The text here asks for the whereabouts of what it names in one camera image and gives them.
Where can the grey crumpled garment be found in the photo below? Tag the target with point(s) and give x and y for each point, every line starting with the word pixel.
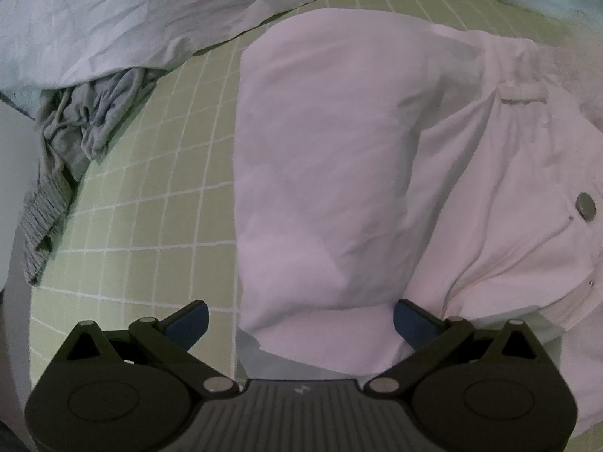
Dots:
pixel 94 117

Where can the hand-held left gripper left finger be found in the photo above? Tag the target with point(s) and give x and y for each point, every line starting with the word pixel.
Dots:
pixel 188 322

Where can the light blue printed blanket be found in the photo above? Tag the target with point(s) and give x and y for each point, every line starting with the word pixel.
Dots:
pixel 141 19

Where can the white pants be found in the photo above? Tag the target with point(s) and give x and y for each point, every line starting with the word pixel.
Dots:
pixel 329 150

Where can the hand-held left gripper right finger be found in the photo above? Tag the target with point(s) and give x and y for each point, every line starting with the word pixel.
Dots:
pixel 414 324

